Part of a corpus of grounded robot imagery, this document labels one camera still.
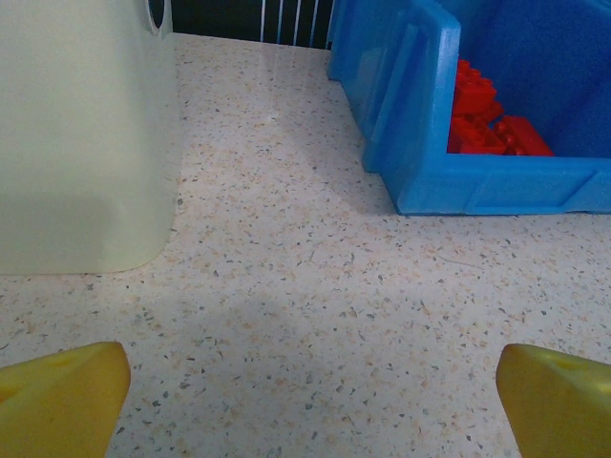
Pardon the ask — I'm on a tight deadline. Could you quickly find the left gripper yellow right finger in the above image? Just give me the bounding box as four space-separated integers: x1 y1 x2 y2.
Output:
495 342 611 458

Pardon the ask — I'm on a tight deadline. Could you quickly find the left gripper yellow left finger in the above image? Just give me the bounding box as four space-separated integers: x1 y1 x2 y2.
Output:
0 340 133 458

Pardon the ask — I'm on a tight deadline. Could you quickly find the red lego brick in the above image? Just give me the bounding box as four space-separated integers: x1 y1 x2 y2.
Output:
447 114 507 156
495 114 556 157
454 57 498 118

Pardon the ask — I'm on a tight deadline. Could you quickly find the blue three-compartment bin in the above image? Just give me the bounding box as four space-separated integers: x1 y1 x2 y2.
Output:
326 0 611 217

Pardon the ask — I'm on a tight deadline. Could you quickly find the beige holder with orange top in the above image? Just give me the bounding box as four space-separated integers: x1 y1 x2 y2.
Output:
0 0 181 277

